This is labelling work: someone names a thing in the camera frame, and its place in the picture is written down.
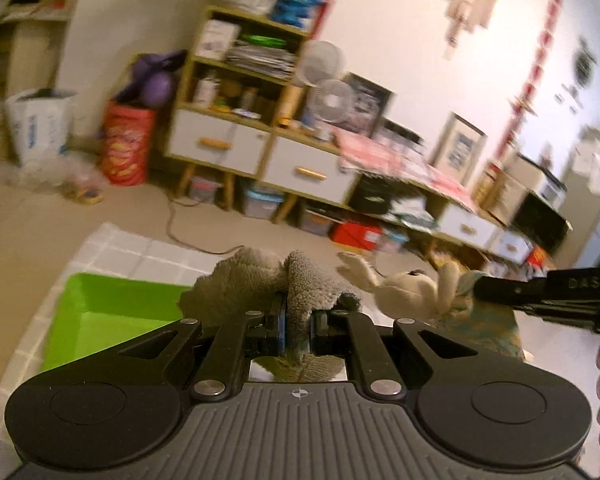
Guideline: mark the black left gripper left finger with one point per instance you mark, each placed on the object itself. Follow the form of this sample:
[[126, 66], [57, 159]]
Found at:
[[225, 367]]

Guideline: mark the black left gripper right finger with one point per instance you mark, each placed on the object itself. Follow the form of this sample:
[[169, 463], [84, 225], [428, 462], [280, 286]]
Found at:
[[353, 337]]

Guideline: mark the beige plush rabbit patterned dress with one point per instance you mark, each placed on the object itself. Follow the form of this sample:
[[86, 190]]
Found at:
[[446, 302]]

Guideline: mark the black microwave oven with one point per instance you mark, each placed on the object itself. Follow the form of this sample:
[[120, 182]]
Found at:
[[527, 201]]

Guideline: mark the red storage box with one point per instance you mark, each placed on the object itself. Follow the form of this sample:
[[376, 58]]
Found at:
[[356, 235]]

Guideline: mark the long low wooden tv bench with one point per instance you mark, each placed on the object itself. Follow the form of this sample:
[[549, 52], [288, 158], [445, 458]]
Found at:
[[434, 219]]

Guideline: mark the green plastic bin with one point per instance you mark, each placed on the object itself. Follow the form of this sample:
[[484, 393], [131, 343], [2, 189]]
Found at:
[[96, 312]]

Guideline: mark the grey checkered cloth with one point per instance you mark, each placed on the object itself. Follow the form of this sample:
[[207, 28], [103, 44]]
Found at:
[[108, 251]]

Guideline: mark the low wooden drawer cabinet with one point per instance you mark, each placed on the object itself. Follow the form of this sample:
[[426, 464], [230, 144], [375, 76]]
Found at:
[[302, 168]]

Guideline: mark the pink checkered cloth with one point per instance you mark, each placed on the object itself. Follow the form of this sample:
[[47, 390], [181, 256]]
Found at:
[[361, 154]]

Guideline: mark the framed cartoon drawing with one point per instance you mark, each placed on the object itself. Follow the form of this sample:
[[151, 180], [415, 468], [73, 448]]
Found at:
[[459, 149]]

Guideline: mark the white desk fan lower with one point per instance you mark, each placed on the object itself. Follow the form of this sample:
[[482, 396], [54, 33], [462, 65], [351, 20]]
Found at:
[[330, 102]]

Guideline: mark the white desk fan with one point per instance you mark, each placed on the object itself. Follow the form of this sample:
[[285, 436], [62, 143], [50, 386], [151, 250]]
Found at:
[[330, 102], [319, 60]]

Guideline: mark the dark framed cat picture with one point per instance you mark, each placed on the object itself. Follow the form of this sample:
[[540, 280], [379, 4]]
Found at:
[[370, 101]]

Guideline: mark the red snack bucket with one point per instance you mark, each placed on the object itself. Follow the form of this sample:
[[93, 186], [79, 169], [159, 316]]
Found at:
[[126, 143]]

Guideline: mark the tall wooden shelf cabinet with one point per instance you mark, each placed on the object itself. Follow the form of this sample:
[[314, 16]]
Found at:
[[237, 72]]

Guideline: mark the purple plush toy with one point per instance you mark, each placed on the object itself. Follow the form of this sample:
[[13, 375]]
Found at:
[[153, 80]]

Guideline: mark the white desk fan upper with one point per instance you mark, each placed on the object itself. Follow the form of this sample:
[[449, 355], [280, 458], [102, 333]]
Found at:
[[319, 60]]

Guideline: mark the blue plush toy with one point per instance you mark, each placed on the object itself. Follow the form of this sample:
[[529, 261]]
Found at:
[[293, 13]]

